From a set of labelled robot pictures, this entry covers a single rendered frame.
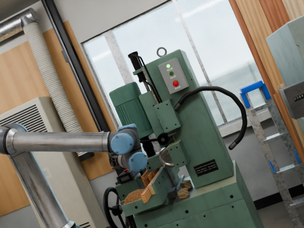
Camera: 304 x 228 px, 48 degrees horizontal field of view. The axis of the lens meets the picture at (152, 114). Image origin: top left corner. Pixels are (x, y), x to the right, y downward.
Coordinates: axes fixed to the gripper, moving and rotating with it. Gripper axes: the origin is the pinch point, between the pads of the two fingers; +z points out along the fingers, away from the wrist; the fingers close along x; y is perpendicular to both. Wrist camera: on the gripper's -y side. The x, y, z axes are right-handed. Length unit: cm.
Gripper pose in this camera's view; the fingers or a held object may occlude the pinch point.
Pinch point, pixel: (115, 154)
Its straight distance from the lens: 192.6
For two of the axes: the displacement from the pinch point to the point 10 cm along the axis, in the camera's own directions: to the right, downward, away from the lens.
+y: -8.7, 2.1, -4.4
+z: -4.5, 0.2, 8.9
